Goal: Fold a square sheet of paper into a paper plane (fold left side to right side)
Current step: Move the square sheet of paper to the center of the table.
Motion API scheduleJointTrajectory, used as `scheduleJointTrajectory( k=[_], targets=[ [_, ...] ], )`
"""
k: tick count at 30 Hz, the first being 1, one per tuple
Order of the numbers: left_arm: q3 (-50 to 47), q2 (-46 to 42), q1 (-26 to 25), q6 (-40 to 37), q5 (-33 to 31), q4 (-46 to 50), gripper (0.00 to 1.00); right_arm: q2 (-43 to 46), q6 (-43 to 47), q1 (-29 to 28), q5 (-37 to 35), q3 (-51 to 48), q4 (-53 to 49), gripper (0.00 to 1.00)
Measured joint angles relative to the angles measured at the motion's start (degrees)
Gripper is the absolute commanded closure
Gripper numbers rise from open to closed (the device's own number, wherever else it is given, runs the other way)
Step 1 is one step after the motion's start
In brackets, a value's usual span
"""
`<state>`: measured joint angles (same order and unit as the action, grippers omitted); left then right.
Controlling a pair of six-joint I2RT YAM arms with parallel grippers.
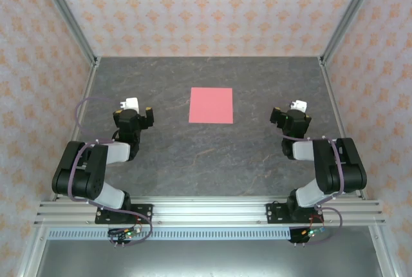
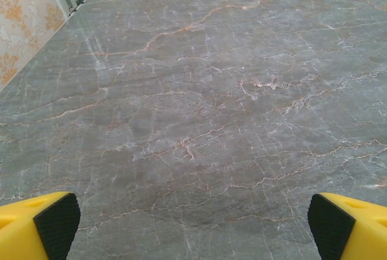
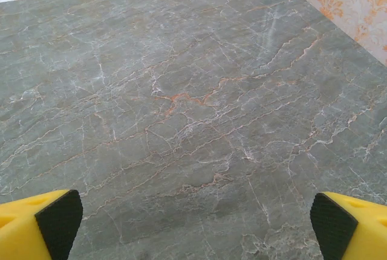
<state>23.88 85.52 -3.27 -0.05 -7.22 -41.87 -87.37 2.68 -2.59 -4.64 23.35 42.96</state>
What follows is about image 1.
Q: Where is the pink square paper sheet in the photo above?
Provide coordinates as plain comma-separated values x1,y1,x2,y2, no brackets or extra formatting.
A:
188,87,234,124

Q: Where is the grey metal sheet shelf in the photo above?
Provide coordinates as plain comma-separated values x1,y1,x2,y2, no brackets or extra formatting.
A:
35,240,384,277

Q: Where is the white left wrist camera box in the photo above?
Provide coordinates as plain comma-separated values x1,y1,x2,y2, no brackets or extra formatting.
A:
120,97,140,113

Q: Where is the aluminium table edge rail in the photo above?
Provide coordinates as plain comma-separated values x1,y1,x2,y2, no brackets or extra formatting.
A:
318,57,368,200
50,57,101,202

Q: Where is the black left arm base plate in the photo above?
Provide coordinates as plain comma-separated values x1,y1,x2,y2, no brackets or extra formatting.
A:
95,204,154,225

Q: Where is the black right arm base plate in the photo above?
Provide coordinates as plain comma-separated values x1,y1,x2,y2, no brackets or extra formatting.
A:
266,202,324,225

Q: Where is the aluminium frame post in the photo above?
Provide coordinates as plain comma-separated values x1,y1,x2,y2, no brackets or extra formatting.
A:
34,0,99,65
318,0,384,65

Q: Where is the aluminium mounting rail beam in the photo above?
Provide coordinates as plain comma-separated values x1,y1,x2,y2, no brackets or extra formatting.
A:
33,196,386,226

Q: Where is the grey slotted cable duct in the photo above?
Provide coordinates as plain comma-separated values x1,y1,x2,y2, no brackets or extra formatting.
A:
47,229,292,241

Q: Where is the aluminium frame bar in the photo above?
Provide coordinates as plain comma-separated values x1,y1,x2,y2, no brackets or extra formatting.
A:
17,225,49,277
369,225,398,277

